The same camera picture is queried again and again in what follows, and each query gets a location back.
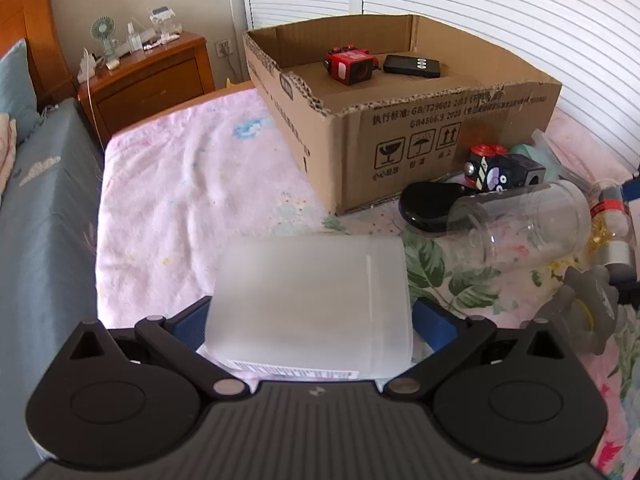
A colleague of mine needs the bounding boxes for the white phone stand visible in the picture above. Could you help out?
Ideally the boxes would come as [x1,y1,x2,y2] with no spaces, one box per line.
[147,6,181,43]

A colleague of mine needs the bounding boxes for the mint green egg-shaped object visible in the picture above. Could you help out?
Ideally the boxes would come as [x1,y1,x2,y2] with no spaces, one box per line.
[510,142,551,162]

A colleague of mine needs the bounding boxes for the wooden nightstand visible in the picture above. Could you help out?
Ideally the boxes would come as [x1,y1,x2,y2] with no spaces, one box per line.
[77,30,216,146]

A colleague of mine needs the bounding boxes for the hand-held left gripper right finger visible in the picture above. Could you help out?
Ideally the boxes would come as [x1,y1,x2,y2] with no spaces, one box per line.
[382,296,571,401]

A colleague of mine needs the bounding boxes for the black remote control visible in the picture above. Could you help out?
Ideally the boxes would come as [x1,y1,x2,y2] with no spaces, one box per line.
[382,54,443,79]

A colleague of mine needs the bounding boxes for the grey plush toy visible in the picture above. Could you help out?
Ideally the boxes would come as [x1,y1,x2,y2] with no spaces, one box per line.
[535,265,636,356]

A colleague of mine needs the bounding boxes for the wooden headboard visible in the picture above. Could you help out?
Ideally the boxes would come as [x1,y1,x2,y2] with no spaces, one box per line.
[0,0,76,106]

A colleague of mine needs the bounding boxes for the red cube robot toy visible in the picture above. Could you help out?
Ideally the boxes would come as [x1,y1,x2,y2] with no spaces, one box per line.
[323,46,378,86]

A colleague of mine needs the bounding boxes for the small bottle with red band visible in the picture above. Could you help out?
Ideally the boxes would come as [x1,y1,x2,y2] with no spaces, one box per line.
[590,179,640,271]

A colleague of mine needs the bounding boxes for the small green desk fan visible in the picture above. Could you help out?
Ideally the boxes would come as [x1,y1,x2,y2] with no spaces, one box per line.
[90,16,121,58]

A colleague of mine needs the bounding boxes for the pink floral blanket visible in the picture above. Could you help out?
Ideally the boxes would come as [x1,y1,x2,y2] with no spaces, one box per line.
[95,87,640,480]

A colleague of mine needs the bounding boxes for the clear plastic wrapper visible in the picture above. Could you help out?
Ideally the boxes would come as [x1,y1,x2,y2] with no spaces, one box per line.
[530,129,601,187]

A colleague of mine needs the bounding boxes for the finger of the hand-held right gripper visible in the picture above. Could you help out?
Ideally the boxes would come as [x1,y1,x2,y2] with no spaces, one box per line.
[612,265,640,307]
[622,162,640,201]

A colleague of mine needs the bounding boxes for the brown cardboard box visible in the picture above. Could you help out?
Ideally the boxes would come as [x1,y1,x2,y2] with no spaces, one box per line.
[242,14,563,217]

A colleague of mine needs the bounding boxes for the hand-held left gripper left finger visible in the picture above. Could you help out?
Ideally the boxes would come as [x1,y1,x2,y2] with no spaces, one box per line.
[67,296,251,401]

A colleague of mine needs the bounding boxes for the clear plastic jar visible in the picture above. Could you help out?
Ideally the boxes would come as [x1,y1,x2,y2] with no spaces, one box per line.
[446,180,593,266]

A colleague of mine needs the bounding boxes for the white frosted plastic bottle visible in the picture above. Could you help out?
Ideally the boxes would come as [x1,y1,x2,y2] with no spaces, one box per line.
[197,236,416,381]

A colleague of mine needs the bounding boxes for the black cube toy red buttons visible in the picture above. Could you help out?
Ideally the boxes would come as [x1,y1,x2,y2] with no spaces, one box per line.
[462,144,547,193]

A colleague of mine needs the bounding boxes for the pink quilt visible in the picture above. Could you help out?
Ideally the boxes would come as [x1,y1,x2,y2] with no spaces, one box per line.
[0,112,18,201]

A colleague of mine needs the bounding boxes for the blue bedsheet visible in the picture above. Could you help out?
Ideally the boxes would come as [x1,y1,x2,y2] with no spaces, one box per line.
[0,97,108,480]

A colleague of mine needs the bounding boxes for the black oval case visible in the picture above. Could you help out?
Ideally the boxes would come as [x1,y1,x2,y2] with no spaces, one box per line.
[398,181,481,233]

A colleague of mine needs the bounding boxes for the blue pillow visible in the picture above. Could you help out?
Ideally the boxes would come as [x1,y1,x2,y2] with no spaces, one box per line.
[0,39,43,146]

